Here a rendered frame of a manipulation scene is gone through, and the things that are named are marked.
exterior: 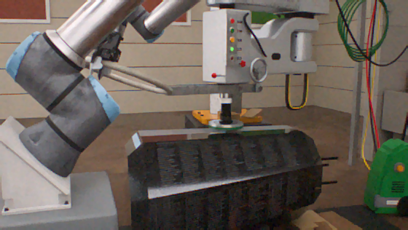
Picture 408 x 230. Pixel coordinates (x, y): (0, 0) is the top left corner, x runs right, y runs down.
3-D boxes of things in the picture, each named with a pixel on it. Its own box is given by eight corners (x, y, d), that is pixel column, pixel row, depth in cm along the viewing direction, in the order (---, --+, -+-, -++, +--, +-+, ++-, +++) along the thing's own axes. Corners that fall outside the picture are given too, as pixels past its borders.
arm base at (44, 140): (68, 185, 108) (92, 160, 110) (15, 141, 102) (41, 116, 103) (67, 166, 126) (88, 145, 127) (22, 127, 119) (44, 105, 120)
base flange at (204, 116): (191, 114, 337) (191, 109, 336) (244, 113, 346) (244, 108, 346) (202, 124, 290) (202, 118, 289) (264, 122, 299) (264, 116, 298)
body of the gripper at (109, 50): (108, 58, 162) (117, 32, 163) (92, 54, 166) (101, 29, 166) (117, 64, 169) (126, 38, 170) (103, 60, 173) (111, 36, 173)
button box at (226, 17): (233, 65, 218) (234, 14, 213) (237, 65, 216) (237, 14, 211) (223, 65, 213) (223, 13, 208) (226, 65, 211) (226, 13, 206)
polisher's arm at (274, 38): (294, 86, 283) (296, 18, 275) (320, 88, 264) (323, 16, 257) (218, 91, 240) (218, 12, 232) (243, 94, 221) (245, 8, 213)
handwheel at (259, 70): (257, 81, 235) (258, 57, 233) (269, 82, 227) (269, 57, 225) (239, 82, 226) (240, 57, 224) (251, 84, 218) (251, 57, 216)
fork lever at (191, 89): (243, 89, 252) (243, 82, 251) (264, 92, 236) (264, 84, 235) (151, 93, 211) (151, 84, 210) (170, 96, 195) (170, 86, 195)
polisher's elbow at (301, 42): (278, 60, 265) (279, 32, 262) (292, 60, 279) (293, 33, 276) (302, 61, 252) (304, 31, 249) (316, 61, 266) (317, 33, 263)
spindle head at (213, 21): (245, 84, 253) (245, 14, 246) (269, 86, 236) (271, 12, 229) (202, 86, 232) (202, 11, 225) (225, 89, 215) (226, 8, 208)
